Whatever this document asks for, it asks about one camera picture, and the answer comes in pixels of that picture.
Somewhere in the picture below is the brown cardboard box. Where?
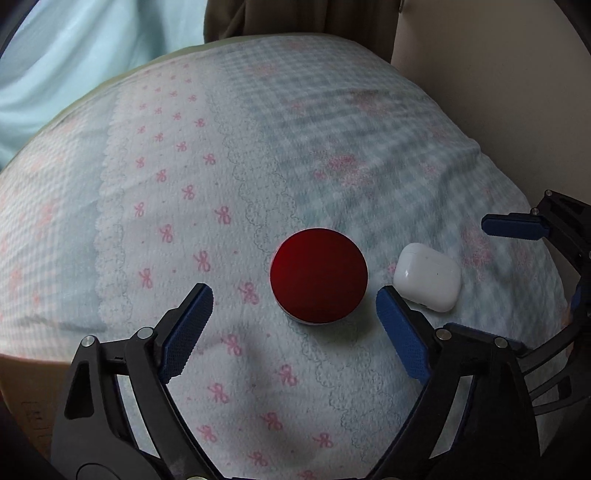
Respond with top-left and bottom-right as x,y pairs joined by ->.
1,354 -> 70,459

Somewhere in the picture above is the white earbuds case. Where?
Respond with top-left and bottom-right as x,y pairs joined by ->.
393,243 -> 462,313

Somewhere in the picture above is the red lid cream jar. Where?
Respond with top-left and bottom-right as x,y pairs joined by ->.
270,228 -> 369,326

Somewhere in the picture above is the floral checked bed cover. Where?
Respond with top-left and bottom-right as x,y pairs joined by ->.
1,36 -> 566,479

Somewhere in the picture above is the light blue curtain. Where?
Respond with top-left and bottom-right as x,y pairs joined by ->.
1,1 -> 206,165

